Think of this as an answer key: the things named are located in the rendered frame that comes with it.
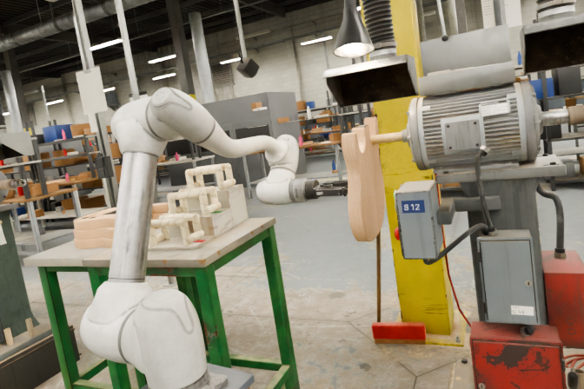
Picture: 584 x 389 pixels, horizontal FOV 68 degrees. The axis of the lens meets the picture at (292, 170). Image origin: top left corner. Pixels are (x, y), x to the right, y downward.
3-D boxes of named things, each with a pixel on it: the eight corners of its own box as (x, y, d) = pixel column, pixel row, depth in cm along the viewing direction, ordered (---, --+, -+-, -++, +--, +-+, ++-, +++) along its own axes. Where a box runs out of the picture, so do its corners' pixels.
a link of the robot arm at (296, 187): (291, 205, 163) (305, 204, 161) (287, 181, 162) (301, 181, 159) (300, 198, 172) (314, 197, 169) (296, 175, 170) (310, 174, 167)
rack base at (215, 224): (234, 227, 197) (230, 207, 196) (215, 238, 182) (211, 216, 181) (184, 229, 207) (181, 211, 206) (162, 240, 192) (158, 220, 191)
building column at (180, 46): (213, 179, 1313) (178, -25, 1247) (205, 181, 1276) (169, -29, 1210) (202, 180, 1331) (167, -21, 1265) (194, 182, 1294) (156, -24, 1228)
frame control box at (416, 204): (494, 253, 135) (486, 172, 132) (495, 280, 115) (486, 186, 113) (414, 254, 145) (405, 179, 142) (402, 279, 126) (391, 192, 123)
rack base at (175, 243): (215, 237, 182) (215, 234, 182) (195, 249, 168) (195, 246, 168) (162, 240, 192) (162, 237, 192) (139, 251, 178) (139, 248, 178)
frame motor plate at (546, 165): (555, 162, 146) (554, 151, 146) (567, 174, 125) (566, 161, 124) (443, 172, 162) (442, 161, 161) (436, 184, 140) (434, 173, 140)
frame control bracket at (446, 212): (456, 208, 142) (454, 196, 141) (452, 224, 125) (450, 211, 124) (443, 209, 143) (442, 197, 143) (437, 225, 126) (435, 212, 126)
